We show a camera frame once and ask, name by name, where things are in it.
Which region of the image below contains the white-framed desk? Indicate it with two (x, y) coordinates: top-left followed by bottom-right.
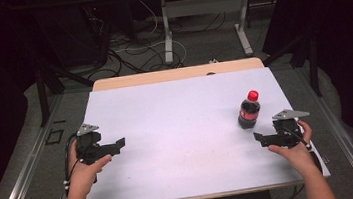
(138, 0), (299, 69)

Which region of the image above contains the white board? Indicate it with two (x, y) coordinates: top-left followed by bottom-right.
(72, 60), (332, 199)

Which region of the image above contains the black computer case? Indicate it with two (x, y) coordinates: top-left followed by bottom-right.
(32, 1), (109, 72)

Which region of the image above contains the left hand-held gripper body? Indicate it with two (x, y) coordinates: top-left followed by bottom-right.
(73, 121), (106, 167)

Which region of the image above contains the aluminium floor rail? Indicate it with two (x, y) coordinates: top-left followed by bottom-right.
(295, 61), (353, 199)
(0, 93), (77, 199)

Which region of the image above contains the bundle of black floor cables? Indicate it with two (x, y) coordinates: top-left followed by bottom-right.
(80, 0), (233, 81)

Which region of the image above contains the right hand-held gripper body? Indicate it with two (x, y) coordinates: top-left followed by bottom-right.
(270, 105), (315, 152)

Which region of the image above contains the person's left hand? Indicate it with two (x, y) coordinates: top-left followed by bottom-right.
(63, 135), (117, 199)

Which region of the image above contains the cola bottle with red label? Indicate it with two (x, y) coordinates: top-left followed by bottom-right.
(234, 89), (264, 131)

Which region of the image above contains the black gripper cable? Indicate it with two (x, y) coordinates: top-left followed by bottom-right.
(279, 120), (324, 181)
(57, 133), (86, 199)

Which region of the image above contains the wooden table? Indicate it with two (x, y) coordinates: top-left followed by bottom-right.
(71, 50), (332, 199)

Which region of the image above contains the black metal stand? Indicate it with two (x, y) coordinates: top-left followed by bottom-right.
(31, 53), (99, 128)
(258, 27), (325, 104)

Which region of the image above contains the white floor cable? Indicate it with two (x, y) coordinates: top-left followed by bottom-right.
(109, 0), (189, 74)

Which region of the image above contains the person's right hand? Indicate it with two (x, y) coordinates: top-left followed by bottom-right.
(265, 118), (318, 174)

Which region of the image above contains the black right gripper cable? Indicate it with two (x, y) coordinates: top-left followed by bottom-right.
(279, 120), (324, 181)

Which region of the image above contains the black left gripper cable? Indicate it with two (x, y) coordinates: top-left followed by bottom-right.
(57, 133), (86, 199)

